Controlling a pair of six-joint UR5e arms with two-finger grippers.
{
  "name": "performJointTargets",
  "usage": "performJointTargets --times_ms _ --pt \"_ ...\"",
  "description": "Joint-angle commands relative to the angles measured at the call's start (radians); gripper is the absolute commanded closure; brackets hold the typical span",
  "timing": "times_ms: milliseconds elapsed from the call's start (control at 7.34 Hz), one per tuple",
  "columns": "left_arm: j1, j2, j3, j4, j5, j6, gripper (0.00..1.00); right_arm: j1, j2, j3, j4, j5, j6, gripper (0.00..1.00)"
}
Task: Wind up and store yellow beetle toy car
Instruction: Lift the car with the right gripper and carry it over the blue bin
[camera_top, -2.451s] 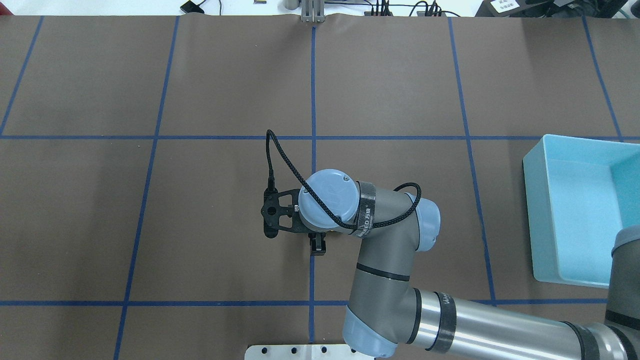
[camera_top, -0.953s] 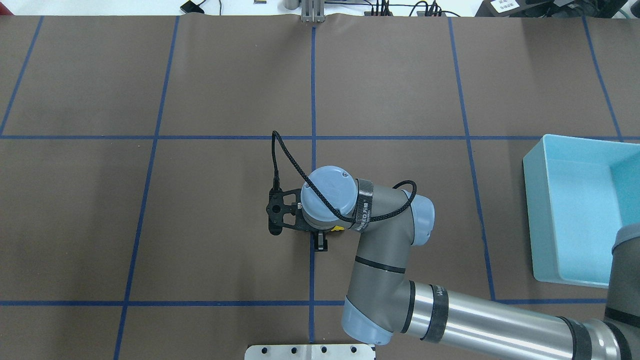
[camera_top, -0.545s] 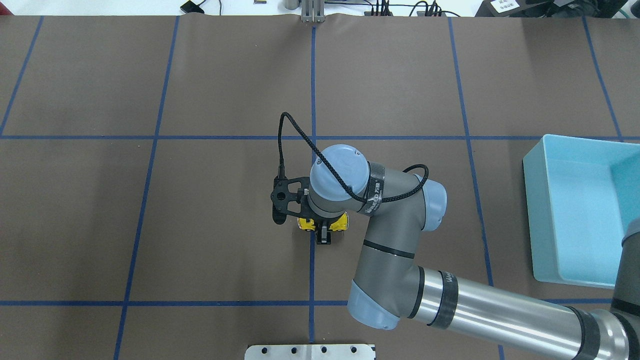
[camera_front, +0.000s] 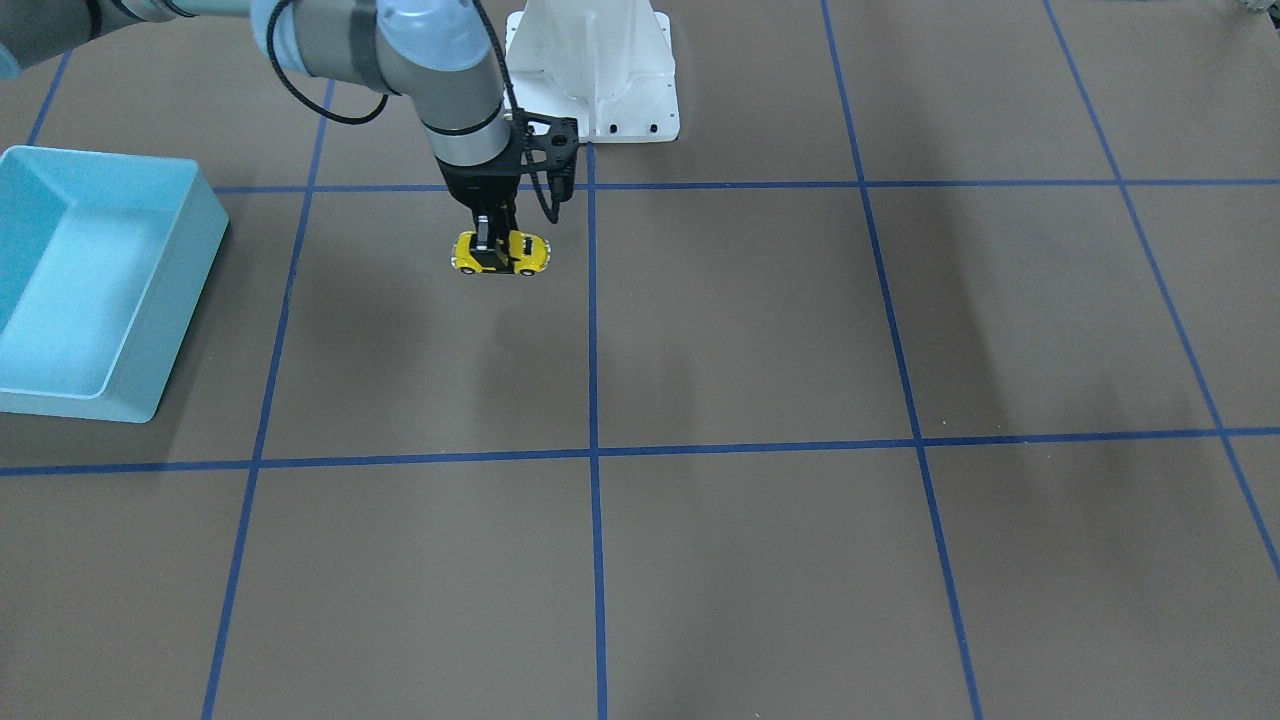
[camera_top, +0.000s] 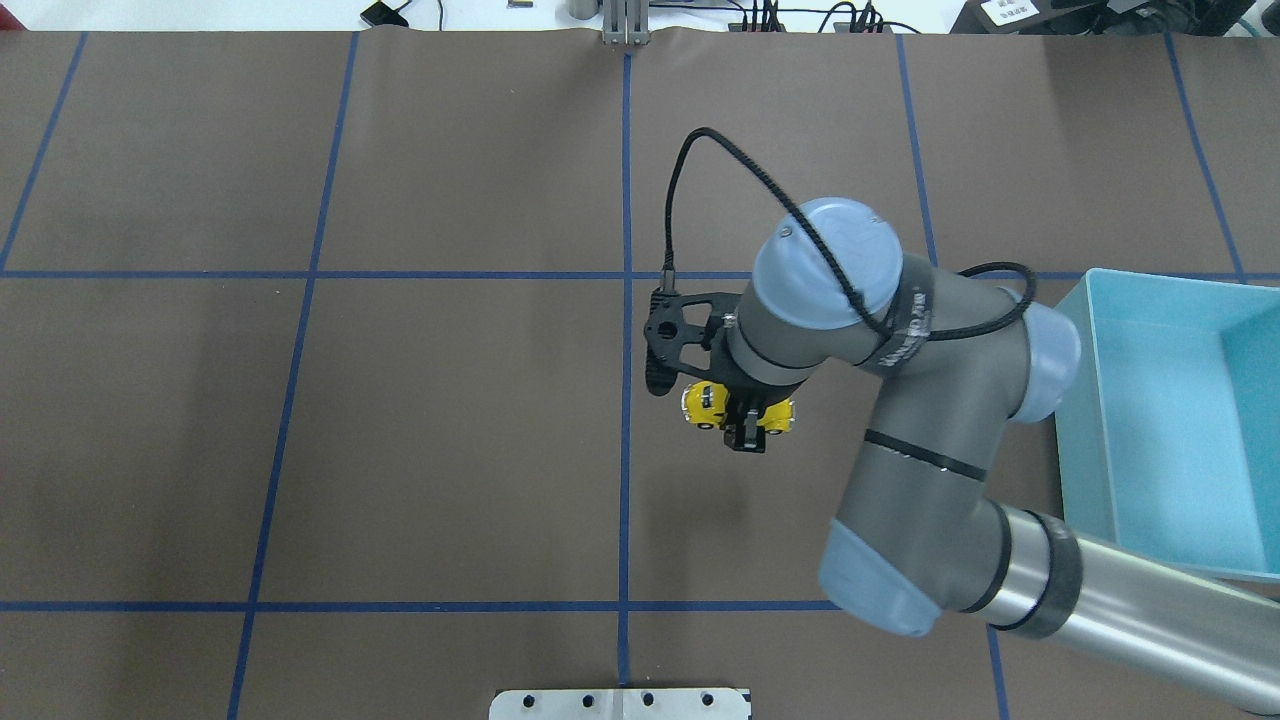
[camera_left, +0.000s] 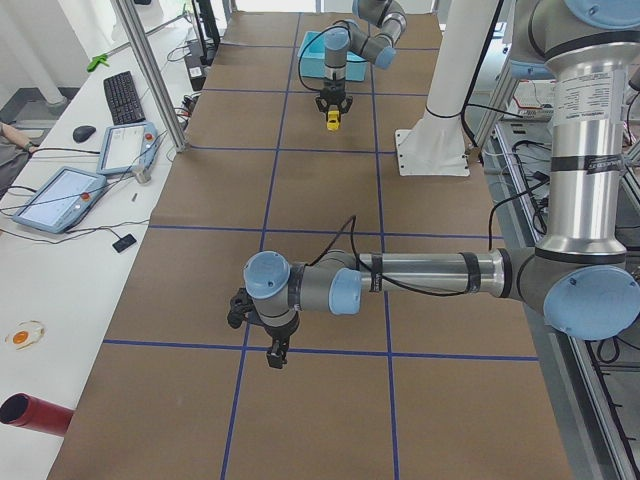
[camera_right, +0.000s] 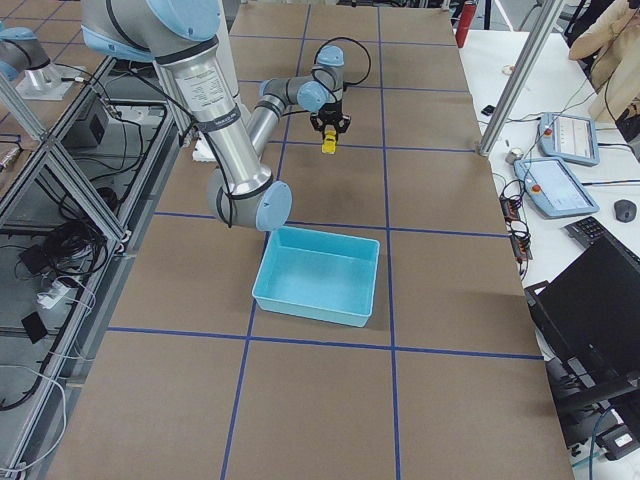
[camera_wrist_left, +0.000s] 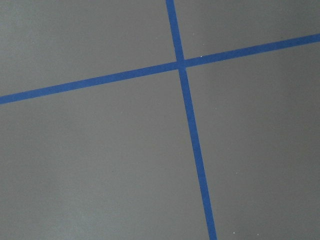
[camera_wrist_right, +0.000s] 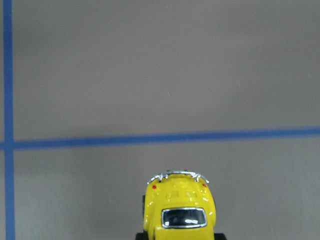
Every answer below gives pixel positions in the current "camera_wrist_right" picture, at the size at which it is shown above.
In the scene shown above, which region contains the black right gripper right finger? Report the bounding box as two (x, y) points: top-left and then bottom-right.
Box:
(214, 232), (225, 240)

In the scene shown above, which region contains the yellow beetle toy car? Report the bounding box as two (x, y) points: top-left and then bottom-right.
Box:
(142, 170), (217, 240)

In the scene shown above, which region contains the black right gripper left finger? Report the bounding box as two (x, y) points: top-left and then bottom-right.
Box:
(135, 232), (148, 240)

